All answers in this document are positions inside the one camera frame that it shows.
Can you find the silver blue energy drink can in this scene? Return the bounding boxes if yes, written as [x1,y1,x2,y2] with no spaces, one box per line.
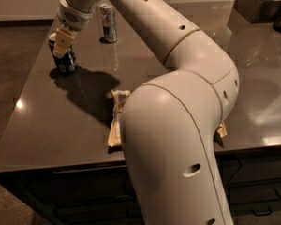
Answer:
[99,3,117,43]

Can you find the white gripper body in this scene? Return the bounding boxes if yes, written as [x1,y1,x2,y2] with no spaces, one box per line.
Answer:
[57,0,93,32]

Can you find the blue pepsi can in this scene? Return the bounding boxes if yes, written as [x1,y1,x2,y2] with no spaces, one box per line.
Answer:
[48,33,78,76]

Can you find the dark box with snacks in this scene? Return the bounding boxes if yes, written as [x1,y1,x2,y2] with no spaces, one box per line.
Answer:
[233,0,281,23]

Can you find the dark cabinet drawers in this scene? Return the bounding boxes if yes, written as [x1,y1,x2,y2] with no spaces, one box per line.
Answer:
[0,145,281,225]

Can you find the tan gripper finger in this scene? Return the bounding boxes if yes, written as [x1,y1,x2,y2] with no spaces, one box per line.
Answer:
[53,27,74,58]

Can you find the tan brown snack bag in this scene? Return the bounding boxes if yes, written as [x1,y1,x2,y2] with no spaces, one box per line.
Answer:
[108,90,227,147]

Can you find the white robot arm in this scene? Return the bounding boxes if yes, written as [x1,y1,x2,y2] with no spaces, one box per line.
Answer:
[54,0,239,225]

